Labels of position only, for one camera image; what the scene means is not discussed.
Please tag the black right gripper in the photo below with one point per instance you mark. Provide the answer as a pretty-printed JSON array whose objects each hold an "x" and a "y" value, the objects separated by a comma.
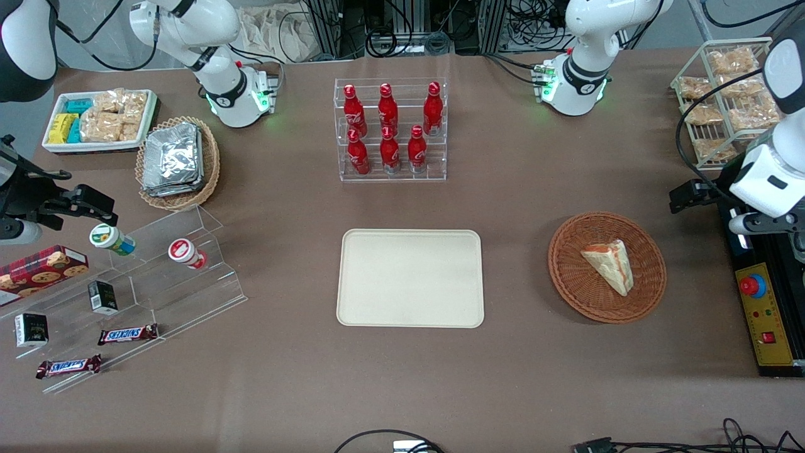
[{"x": 25, "y": 200}]

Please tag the beige rectangular serving tray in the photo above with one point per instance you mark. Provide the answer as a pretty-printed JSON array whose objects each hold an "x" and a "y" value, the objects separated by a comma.
[{"x": 409, "y": 277}]

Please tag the green lidded yogurt cup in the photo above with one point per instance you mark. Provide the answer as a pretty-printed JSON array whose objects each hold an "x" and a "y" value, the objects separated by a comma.
[{"x": 107, "y": 238}]

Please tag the teal snack packet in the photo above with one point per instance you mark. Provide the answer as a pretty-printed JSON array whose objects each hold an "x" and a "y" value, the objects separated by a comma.
[
  {"x": 75, "y": 132},
  {"x": 78, "y": 106}
]

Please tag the clear bagged rice crackers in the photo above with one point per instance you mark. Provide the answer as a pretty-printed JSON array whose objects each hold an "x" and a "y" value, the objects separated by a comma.
[
  {"x": 122, "y": 102},
  {"x": 107, "y": 127}
]

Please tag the silver foil pouch stack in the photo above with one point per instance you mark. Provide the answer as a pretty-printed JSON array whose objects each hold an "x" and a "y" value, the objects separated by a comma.
[{"x": 171, "y": 160}]

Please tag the red cola bottle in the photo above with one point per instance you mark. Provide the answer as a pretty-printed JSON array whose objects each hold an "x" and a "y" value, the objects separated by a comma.
[
  {"x": 417, "y": 151},
  {"x": 353, "y": 113},
  {"x": 390, "y": 154},
  {"x": 388, "y": 110},
  {"x": 358, "y": 157},
  {"x": 433, "y": 110}
]

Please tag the red plaid cookie box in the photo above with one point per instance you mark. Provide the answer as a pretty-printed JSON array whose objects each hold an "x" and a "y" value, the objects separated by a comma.
[{"x": 41, "y": 270}]

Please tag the yellow snack packet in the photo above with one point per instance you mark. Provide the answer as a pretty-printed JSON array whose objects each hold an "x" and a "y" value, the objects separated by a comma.
[{"x": 61, "y": 129}]

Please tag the white rectangular snack bin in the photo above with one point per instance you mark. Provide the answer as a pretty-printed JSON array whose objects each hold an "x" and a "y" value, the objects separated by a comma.
[{"x": 94, "y": 147}]

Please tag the clear acrylic bottle rack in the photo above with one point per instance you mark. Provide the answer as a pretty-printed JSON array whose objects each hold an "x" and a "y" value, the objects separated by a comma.
[{"x": 393, "y": 177}]

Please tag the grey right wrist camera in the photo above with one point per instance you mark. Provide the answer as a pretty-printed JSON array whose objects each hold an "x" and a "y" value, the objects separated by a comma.
[{"x": 19, "y": 233}]

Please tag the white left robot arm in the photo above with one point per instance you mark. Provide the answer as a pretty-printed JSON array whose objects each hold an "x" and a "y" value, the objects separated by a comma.
[{"x": 585, "y": 38}]

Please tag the red lidded yogurt cup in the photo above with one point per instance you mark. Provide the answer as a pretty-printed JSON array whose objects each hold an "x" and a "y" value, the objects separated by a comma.
[{"x": 183, "y": 251}]

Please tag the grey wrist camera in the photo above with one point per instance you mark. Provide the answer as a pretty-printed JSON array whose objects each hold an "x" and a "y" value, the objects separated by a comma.
[
  {"x": 755, "y": 224},
  {"x": 19, "y": 233}
]

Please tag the clear bagged fried snack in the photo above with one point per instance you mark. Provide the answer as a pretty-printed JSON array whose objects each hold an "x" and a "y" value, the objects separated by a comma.
[
  {"x": 695, "y": 88},
  {"x": 703, "y": 114},
  {"x": 714, "y": 150},
  {"x": 751, "y": 113},
  {"x": 732, "y": 61},
  {"x": 742, "y": 86}
]

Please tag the triangular sandwich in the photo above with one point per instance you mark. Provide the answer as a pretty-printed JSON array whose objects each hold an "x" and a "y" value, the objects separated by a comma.
[{"x": 610, "y": 264}]

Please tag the red rocker switch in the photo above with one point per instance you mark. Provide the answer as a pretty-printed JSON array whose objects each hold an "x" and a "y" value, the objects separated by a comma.
[{"x": 768, "y": 337}]

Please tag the brown snickers bar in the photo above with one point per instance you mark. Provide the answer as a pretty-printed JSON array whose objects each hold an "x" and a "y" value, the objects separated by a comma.
[
  {"x": 127, "y": 335},
  {"x": 69, "y": 366}
]

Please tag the clear acrylic stepped shelf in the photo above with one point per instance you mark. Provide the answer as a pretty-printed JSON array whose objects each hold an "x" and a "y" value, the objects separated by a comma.
[{"x": 182, "y": 302}]

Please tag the black yellow control box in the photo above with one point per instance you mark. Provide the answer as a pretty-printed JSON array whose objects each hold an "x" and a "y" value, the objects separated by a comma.
[{"x": 770, "y": 352}]

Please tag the small black carton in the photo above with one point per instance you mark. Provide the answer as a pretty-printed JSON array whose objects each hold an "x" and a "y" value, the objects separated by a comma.
[
  {"x": 102, "y": 297},
  {"x": 31, "y": 330}
]

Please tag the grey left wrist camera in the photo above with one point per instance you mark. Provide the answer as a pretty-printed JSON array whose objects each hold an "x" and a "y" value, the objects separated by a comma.
[{"x": 755, "y": 224}]

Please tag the round brown wicker basket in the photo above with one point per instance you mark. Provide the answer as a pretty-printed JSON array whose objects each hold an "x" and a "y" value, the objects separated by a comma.
[{"x": 578, "y": 283}]

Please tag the red emergency stop button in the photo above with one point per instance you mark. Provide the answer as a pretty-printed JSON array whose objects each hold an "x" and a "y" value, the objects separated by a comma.
[{"x": 752, "y": 286}]

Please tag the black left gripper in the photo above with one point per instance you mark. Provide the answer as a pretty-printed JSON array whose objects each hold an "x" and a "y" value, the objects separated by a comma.
[{"x": 716, "y": 192}]

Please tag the oval light wicker basket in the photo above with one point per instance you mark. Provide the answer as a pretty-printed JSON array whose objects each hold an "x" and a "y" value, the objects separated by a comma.
[{"x": 210, "y": 163}]

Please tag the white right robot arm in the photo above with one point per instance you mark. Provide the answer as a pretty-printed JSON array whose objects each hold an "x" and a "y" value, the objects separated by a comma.
[{"x": 220, "y": 88}]

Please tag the small white device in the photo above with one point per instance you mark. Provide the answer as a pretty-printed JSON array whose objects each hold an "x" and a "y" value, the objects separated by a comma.
[{"x": 405, "y": 447}]

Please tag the beige cloth bag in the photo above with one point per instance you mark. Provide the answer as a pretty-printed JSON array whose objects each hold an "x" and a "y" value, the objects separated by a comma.
[{"x": 277, "y": 31}]

